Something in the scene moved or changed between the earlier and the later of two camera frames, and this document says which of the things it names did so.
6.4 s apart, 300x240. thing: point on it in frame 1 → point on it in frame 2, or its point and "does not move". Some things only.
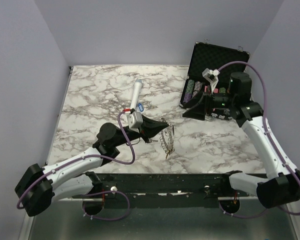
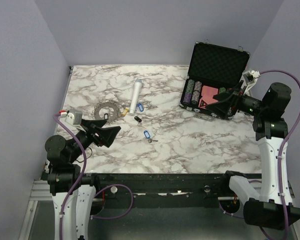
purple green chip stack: x=188 y=91 does not move
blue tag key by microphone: x=141 y=107 does not move
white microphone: x=137 y=88 does not move
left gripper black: x=150 y=128 → x=106 y=135
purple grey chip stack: x=197 y=86 does not move
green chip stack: x=222 y=90 does not move
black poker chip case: x=206 y=55 does not move
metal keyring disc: x=166 y=138 → x=116 y=116
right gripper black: x=198 y=111 → x=234 y=98
